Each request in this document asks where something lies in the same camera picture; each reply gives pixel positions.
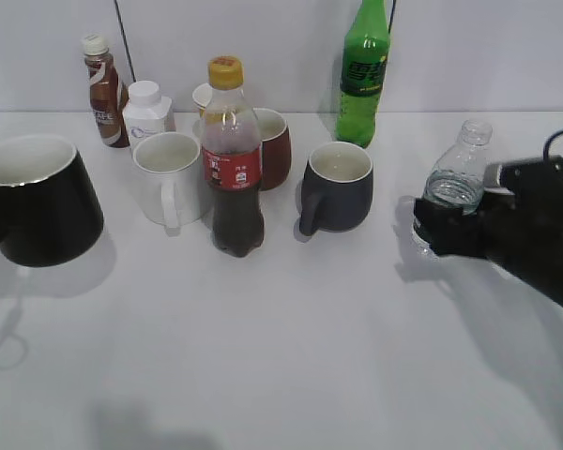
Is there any white square plastic bottle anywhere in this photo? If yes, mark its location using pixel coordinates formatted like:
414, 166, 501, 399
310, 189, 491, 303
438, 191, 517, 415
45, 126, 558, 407
123, 81, 175, 149

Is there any black ceramic mug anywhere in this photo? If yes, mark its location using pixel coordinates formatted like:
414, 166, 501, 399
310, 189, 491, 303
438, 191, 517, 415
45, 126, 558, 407
0, 134, 104, 267

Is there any dark grey mug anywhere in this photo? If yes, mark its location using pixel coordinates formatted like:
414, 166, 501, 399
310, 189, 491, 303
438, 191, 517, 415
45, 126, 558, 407
298, 142, 373, 236

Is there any cola bottle yellow cap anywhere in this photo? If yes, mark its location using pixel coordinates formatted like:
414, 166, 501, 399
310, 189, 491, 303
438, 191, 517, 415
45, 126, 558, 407
201, 55, 265, 258

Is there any black cable on wall left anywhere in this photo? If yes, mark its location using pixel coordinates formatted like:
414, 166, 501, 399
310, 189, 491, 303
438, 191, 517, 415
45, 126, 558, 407
113, 0, 138, 83

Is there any white ceramic mug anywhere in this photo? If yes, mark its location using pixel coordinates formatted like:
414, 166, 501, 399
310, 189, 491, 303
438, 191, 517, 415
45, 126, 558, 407
132, 132, 212, 230

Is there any dark red mug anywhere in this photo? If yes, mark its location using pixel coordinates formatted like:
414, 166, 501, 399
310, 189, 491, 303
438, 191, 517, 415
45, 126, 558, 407
254, 108, 292, 190

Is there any brown coffee drink bottle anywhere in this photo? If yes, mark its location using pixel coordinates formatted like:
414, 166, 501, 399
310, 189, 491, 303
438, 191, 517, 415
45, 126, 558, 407
82, 34, 129, 148

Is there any clear water bottle green label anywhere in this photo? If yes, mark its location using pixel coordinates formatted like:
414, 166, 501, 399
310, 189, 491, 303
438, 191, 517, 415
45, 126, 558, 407
410, 119, 494, 262

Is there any green sprite bottle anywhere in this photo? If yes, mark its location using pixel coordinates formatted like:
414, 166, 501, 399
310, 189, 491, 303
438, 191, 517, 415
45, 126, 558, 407
335, 0, 390, 148

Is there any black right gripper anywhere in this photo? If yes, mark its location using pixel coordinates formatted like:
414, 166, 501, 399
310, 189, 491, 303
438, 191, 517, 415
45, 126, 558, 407
414, 157, 563, 307

